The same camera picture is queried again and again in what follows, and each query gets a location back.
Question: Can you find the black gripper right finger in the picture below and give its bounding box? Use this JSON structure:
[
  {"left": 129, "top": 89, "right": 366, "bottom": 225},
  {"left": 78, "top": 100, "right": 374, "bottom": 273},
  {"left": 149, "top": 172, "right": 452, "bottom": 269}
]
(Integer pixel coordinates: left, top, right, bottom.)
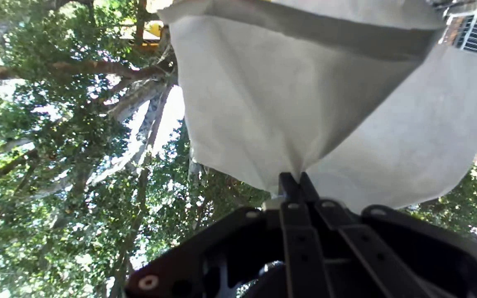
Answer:
[{"left": 300, "top": 173, "right": 431, "bottom": 298}]

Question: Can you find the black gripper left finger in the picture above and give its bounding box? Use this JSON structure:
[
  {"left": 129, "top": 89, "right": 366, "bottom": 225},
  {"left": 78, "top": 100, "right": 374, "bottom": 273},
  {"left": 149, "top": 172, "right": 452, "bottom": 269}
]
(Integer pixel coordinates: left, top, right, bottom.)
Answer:
[{"left": 278, "top": 172, "right": 331, "bottom": 298}]

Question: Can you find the white tissue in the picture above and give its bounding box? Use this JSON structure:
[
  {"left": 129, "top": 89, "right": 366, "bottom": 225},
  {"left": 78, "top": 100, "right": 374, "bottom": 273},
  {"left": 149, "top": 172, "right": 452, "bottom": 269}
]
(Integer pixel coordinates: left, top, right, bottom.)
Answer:
[{"left": 159, "top": 0, "right": 477, "bottom": 210}]

